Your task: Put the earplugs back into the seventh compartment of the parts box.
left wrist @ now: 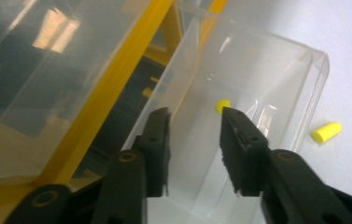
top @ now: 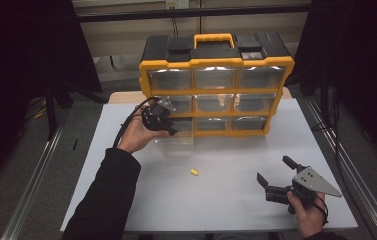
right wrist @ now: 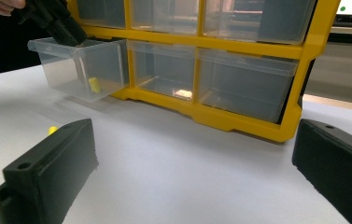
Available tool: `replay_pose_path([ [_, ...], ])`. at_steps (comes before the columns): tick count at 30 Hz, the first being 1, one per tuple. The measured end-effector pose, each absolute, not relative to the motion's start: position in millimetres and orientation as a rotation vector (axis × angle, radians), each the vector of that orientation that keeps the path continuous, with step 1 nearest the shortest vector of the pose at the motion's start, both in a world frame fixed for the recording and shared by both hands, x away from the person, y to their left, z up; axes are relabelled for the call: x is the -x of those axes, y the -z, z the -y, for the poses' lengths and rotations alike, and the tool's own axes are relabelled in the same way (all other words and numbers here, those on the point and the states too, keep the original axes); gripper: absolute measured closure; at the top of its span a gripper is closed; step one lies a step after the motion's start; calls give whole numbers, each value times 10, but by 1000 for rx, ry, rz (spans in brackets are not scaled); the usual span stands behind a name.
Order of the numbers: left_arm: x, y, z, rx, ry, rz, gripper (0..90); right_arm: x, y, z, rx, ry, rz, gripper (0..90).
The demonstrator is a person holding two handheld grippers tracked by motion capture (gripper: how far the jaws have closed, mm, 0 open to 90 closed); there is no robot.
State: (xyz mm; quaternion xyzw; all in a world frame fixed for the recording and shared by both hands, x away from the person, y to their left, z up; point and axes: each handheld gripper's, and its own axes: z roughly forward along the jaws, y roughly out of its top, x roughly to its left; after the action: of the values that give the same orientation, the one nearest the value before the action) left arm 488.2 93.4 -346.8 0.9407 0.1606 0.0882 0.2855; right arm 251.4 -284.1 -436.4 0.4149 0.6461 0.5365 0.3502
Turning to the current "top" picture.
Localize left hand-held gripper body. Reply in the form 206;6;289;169
141;96;177;132

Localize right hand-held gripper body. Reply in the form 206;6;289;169
265;165;343;214

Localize small clear plastic drawer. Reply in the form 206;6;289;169
154;119;195;158

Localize yellow black storage organizer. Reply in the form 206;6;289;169
138;32;295;138

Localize person's left hand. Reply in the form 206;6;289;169
117;105;170;154

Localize person's right hand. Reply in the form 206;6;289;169
287;191;327;238

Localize wooden table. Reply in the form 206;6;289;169
108;87;293;105

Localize group of clear organizer drawers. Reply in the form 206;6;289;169
147;65;285;132

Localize black metal stand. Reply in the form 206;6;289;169
44;83;109;141

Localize black horizontal bar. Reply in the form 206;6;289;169
75;3;312;24

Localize dark curtain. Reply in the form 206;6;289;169
0;0;103;194
287;0;377;168

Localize thin black cable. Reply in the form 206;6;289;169
312;194;329;226

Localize thick black cable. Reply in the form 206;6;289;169
112;95;160;149

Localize aluminium floor rail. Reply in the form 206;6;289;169
0;109;70;240
304;98;377;240

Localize black floor cables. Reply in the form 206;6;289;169
310;89;344;174

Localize black hanging cable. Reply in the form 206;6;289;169
171;16;180;38

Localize white wall socket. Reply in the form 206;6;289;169
165;0;190;10

